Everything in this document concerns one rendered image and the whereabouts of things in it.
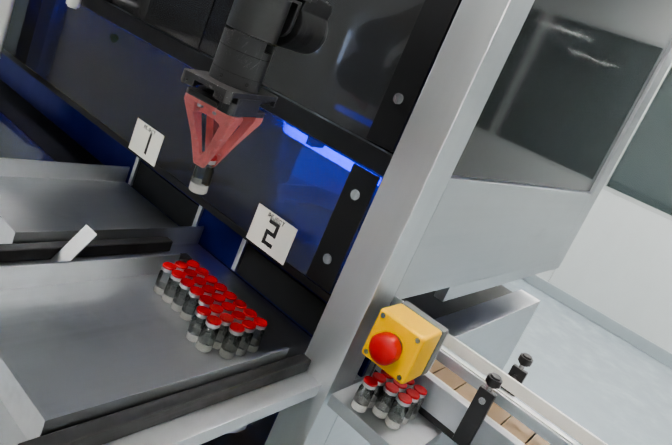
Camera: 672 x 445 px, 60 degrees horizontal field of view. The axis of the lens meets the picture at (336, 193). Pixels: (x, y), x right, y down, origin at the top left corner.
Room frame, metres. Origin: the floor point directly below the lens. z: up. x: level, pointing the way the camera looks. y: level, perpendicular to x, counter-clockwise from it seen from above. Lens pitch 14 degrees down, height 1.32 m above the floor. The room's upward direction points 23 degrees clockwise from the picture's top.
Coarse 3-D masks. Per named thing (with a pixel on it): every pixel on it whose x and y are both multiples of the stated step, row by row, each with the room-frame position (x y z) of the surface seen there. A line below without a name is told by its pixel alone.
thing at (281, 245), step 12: (264, 216) 0.84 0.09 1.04; (276, 216) 0.83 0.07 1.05; (252, 228) 0.85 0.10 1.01; (264, 228) 0.83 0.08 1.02; (288, 228) 0.81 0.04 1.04; (252, 240) 0.84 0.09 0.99; (276, 240) 0.82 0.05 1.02; (288, 240) 0.81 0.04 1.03; (276, 252) 0.81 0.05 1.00; (288, 252) 0.80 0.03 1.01
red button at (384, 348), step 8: (376, 336) 0.67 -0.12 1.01; (384, 336) 0.67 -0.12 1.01; (392, 336) 0.67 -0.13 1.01; (376, 344) 0.67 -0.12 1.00; (384, 344) 0.66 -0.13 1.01; (392, 344) 0.66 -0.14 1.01; (400, 344) 0.67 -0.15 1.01; (376, 352) 0.66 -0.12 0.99; (384, 352) 0.66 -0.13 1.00; (392, 352) 0.66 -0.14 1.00; (400, 352) 0.67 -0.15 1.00; (376, 360) 0.66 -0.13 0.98; (384, 360) 0.66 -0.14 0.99; (392, 360) 0.66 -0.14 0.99
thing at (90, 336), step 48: (0, 288) 0.64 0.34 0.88; (48, 288) 0.68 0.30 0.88; (96, 288) 0.73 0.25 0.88; (144, 288) 0.78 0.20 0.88; (0, 336) 0.56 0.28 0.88; (48, 336) 0.59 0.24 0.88; (96, 336) 0.63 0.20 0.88; (144, 336) 0.67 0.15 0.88; (0, 384) 0.48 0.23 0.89; (48, 384) 0.52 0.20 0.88; (96, 384) 0.55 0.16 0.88; (144, 384) 0.58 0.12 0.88; (192, 384) 0.59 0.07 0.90; (48, 432) 0.44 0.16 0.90
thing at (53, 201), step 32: (0, 160) 0.93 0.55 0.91; (32, 160) 0.98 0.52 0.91; (0, 192) 0.88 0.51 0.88; (32, 192) 0.93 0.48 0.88; (64, 192) 0.98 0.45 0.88; (96, 192) 1.04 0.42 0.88; (128, 192) 1.10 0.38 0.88; (0, 224) 0.75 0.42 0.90; (32, 224) 0.82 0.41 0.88; (64, 224) 0.87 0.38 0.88; (96, 224) 0.91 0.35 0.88; (128, 224) 0.96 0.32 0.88; (160, 224) 1.02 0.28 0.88
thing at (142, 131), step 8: (136, 128) 1.03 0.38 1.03; (144, 128) 1.02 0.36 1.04; (152, 128) 1.01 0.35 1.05; (136, 136) 1.03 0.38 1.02; (144, 136) 1.02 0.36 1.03; (152, 136) 1.00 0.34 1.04; (160, 136) 0.99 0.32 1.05; (136, 144) 1.02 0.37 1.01; (144, 144) 1.01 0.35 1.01; (152, 144) 1.00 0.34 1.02; (160, 144) 0.99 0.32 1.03; (136, 152) 1.02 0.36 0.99; (152, 152) 1.00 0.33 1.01; (152, 160) 0.99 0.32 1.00
